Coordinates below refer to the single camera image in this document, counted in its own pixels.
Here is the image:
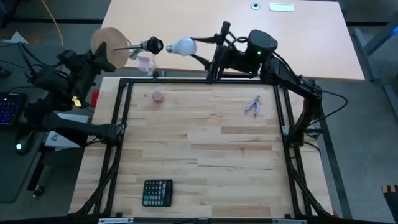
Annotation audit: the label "white desk plate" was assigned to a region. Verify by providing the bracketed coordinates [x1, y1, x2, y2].
[269, 2, 295, 12]

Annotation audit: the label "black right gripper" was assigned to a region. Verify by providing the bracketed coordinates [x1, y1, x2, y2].
[190, 36, 252, 82]

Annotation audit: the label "red clamp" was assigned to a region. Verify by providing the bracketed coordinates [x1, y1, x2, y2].
[90, 89, 100, 108]

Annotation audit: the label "black backlit keyboard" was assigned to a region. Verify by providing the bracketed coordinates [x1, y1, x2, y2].
[0, 92, 27, 125]

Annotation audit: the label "grey side desk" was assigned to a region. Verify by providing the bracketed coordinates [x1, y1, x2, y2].
[0, 43, 69, 205]

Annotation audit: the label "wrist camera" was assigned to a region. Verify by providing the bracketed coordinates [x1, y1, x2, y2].
[219, 21, 232, 45]
[58, 49, 79, 66]

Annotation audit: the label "yellow cable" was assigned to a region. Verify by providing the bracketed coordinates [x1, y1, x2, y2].
[40, 0, 65, 47]

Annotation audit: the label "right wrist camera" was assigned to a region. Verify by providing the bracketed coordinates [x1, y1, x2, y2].
[219, 21, 232, 45]

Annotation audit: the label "white printed paper sheet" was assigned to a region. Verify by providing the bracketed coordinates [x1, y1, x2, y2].
[45, 113, 90, 152]

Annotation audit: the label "white lightbulb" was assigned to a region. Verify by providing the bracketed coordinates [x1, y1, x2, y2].
[165, 37, 198, 57]

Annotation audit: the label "orange black striped tape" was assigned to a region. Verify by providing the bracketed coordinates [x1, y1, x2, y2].
[381, 184, 398, 203]

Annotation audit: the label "beige desk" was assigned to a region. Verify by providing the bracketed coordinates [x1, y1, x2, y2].
[86, 0, 365, 82]

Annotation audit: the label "silver black connector box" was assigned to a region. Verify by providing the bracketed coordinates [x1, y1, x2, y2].
[304, 125, 325, 138]

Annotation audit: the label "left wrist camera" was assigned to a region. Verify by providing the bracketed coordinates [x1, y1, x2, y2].
[58, 49, 79, 66]

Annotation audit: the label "black aluminium table frame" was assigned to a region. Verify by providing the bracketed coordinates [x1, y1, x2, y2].
[70, 77, 335, 220]

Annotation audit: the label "silver metal end plate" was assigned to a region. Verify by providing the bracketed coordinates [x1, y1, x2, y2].
[272, 218, 307, 224]
[98, 217, 134, 224]

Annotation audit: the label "purple handled pliers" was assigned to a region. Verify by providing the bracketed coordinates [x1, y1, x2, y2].
[244, 95, 262, 118]

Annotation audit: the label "wooden base lamp black socket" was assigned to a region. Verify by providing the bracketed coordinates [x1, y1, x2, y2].
[90, 26, 165, 70]

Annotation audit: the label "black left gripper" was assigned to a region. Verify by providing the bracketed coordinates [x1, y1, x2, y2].
[63, 42, 118, 99]

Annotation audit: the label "black calculator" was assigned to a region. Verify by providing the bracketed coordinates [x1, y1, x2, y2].
[142, 179, 174, 208]

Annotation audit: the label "grey metal desk frame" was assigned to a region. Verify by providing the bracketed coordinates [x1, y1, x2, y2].
[353, 18, 398, 94]

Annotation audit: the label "small black knob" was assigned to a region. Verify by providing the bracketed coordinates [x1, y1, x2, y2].
[32, 185, 44, 200]

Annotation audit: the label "white floor paper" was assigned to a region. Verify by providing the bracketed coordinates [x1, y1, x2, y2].
[6, 30, 29, 44]

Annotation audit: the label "black computer mouse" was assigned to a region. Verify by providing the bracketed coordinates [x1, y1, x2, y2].
[14, 130, 35, 156]

